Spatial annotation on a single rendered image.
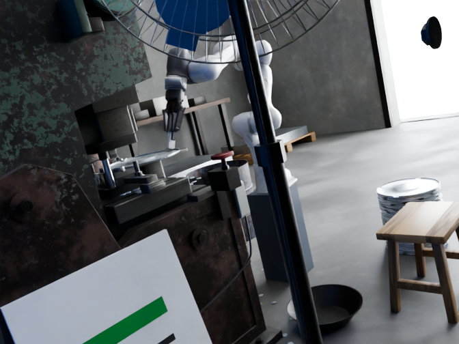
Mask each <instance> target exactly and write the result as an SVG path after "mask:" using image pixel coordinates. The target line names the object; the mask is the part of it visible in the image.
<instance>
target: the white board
mask: <svg viewBox="0 0 459 344"><path fill-rule="evenodd" d="M0 310H1V312H2V315H3V318H4V320H5V322H6V324H7V327H8V330H9V331H10V334H11V336H12V339H13V342H14V344H212V342H211V340H210V337H209V335H208V332H207V329H206V327H205V325H204V322H203V319H202V318H201V315H200V312H199V309H198V307H197V305H196V302H195V299H194V297H193V294H192V292H191V289H190V287H189V284H188V282H187V280H186V277H185V275H184V272H183V270H182V267H181V265H180V262H179V260H178V257H177V254H176V252H175V250H174V247H173V244H172V243H171V240H170V237H169V234H168V232H167V230H166V229H163V230H162V231H159V232H158V233H155V234H153V235H151V236H149V237H147V238H145V239H143V240H141V241H139V242H136V243H134V244H132V245H130V246H128V247H126V248H124V249H122V250H119V251H118V252H116V253H113V254H112V255H109V256H108V257H105V258H103V259H101V260H99V261H97V262H95V263H93V264H90V265H88V266H86V267H84V268H82V269H80V270H78V271H76V272H73V273H72V274H69V275H67V276H65V277H63V278H61V279H59V280H57V281H55V282H53V283H51V284H49V285H47V286H44V287H42V288H40V289H38V290H36V291H34V292H32V293H29V294H27V295H26V296H23V297H22V298H19V299H17V300H15V301H13V302H11V303H9V304H6V305H5V306H2V307H1V308H0Z"/></svg>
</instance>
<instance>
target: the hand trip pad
mask: <svg viewBox="0 0 459 344"><path fill-rule="evenodd" d="M233 155H234V152H233V151H226V152H220V153H218V154H215V155H213V156H211V160H221V163H222V166H223V167H225V166H227V163H226V160H225V159H226V158H228V157H230V156H233Z"/></svg>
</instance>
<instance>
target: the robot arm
mask: <svg viewBox="0 0 459 344"><path fill-rule="evenodd" d="M235 43H236V60H237V61H238V60H240V54H239V50H238V45H237V41H235ZM262 43H263V46H264V50H265V52H266V53H268V52H270V51H272V49H271V47H270V44H269V43H268V42H267V41H265V40H262ZM255 46H256V49H257V53H258V56H259V55H263V54H264V50H263V48H262V44H261V42H260V41H257V42H255ZM169 54H172V55H175V56H177V54H178V47H174V48H171V49H170V50H169ZM213 54H214V55H209V56H208V60H207V62H221V61H220V52H219V42H218V43H217V44H216V45H215V46H214V48H213ZM179 57H181V58H185V59H191V56H190V54H189V52H188V50H186V49H182V50H181V53H180V54H179ZM271 57H272V53H271V54H269V55H266V56H263V57H259V58H258V59H259V63H260V68H261V71H262V78H263V81H264V86H265V90H266V96H267V100H268V105H269V109H270V115H271V118H272V122H273V128H274V130H275V129H278V128H279V127H280V125H281V114H280V112H279V111H278V110H277V109H275V108H274V107H273V105H272V103H271V90H272V73H271V69H270V68H269V67H268V65H269V64H270V61H271ZM226 61H235V56H234V48H233V43H232V42H223V54H222V62H226ZM227 64H228V63H227ZM227 64H207V63H195V62H191V61H185V60H181V59H178V58H175V57H172V56H169V55H168V56H167V73H166V76H165V89H166V92H165V99H166V101H167V105H166V108H165V109H163V110H162V113H163V123H164V131H166V132H167V149H171V150H173V149H174V148H175V140H176V133H177V131H179V130H180V128H181V124H182V119H183V115H184V112H185V110H186V107H185V106H183V105H182V102H183V101H184V91H186V84H187V85H192V84H197V83H203V82H206V81H212V80H215V79H216V78H217V77H218V76H219V74H220V73H221V71H222V69H223V68H224V67H225V66H226V65H227ZM232 65H233V66H234V67H235V68H236V69H237V70H238V71H243V68H242V63H241V62H239V63H233V64H232ZM232 129H233V131H234V132H235V133H236V134H238V135H239V136H240V137H242V138H243V139H244V140H245V142H246V144H247V145H248V146H249V149H250V151H251V156H252V159H253V163H254V164H253V168H254V171H255V184H256V188H255V190H256V191H257V193H268V190H267V187H266V181H265V178H264V172H263V168H262V167H259V166H258V162H257V158H256V155H255V150H254V146H255V145H257V144H258V143H260V142H259V139H258V133H257V130H256V126H255V121H254V117H253V111H249V112H245V113H241V114H239V115H237V116H235V117H234V118H233V120H232ZM285 169H286V168H285ZM286 175H287V179H288V184H289V186H291V185H292V184H293V183H295V181H296V180H297V179H296V178H294V177H292V176H291V174H290V171H289V170H287V169H286Z"/></svg>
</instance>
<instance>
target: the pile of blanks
mask: <svg viewBox="0 0 459 344"><path fill-rule="evenodd" d="M377 197H378V202H379V208H380V214H381V218H382V225H383V226H384V225H385V224H386V223H387V222H388V221H389V220H390V219H391V218H392V217H393V216H395V215H396V214H397V213H398V212H399V211H400V210H401V209H402V208H403V207H404V206H405V205H406V204H407V203H408V202H426V201H443V200H442V193H441V185H440V186H439V187H438V188H437V189H435V190H433V191H431V192H427V193H425V194H422V195H416V196H411V197H384V196H382V195H379V194H378V193H377ZM398 243H399V254H400V255H415V249H414V243H408V242H398ZM423 245H424V248H432V245H431V244H430V243H427V244H423Z"/></svg>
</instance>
